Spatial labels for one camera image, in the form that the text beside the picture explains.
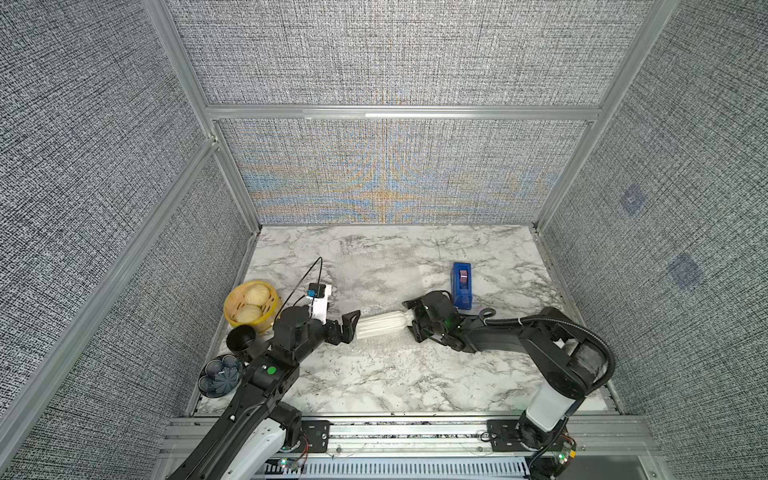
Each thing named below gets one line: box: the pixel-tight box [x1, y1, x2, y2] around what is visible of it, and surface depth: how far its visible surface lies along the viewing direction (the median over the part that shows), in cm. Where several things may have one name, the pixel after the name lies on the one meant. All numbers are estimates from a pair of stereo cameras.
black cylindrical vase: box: [226, 324, 256, 358], surface depth 85 cm
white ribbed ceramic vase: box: [356, 310, 413, 339], surface depth 90 cm
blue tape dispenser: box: [453, 262, 473, 310], surface depth 99 cm
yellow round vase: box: [224, 280, 279, 333], surface depth 96 cm
